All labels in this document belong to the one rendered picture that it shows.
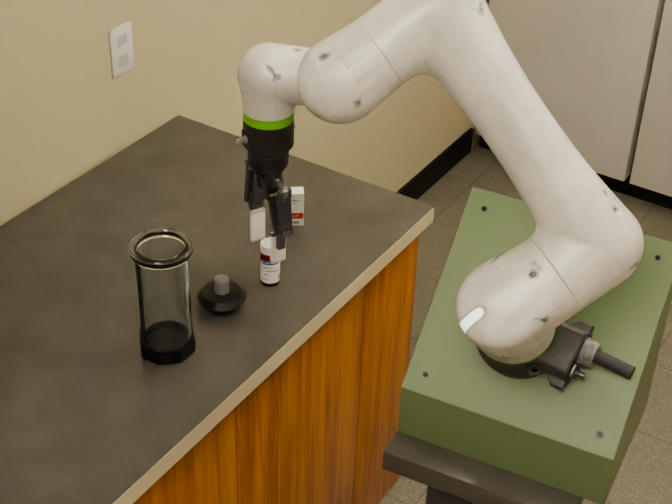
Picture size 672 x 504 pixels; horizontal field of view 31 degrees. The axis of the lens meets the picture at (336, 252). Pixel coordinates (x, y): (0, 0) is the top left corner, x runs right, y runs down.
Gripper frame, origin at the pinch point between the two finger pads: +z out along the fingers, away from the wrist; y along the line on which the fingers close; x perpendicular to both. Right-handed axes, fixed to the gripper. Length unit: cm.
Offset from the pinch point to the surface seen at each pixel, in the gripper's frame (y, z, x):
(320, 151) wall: -103, 54, 74
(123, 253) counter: -22.1, 10.3, -20.9
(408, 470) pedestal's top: 55, 12, -3
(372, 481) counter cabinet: -3, 83, 31
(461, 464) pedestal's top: 59, 10, 4
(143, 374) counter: 13.9, 10.3, -32.2
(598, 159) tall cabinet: -104, 89, 192
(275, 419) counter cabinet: 15.3, 31.2, -6.4
